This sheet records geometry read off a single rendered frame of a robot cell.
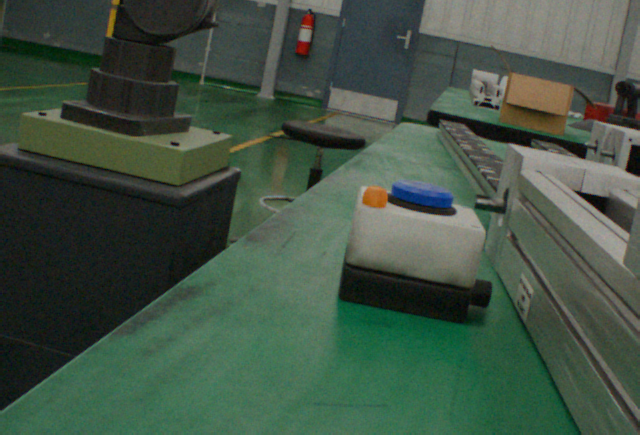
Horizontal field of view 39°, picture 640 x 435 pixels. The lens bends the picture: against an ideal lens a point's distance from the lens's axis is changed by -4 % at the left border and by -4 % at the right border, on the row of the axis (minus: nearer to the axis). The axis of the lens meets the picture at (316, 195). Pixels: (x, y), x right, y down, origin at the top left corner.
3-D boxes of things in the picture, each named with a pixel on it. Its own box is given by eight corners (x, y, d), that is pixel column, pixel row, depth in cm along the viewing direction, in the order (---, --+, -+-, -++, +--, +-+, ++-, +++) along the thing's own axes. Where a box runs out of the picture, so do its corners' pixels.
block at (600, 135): (572, 164, 185) (582, 118, 183) (625, 176, 185) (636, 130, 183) (583, 171, 175) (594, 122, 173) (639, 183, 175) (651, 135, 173)
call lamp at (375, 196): (361, 200, 58) (365, 181, 58) (385, 205, 58) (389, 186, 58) (361, 204, 56) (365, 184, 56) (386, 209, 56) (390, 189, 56)
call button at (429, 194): (386, 203, 62) (393, 174, 62) (446, 215, 62) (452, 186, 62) (387, 214, 58) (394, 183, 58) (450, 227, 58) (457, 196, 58)
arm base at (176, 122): (119, 113, 97) (54, 116, 86) (133, 37, 96) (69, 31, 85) (193, 131, 95) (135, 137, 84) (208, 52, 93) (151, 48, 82)
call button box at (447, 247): (341, 268, 65) (360, 179, 64) (478, 296, 65) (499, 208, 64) (337, 300, 57) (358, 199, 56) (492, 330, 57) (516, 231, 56)
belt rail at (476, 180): (436, 135, 187) (440, 120, 186) (456, 139, 187) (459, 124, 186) (500, 231, 92) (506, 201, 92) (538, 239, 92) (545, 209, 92)
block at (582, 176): (456, 244, 82) (480, 137, 80) (591, 271, 81) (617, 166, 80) (466, 268, 73) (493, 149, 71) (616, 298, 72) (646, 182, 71)
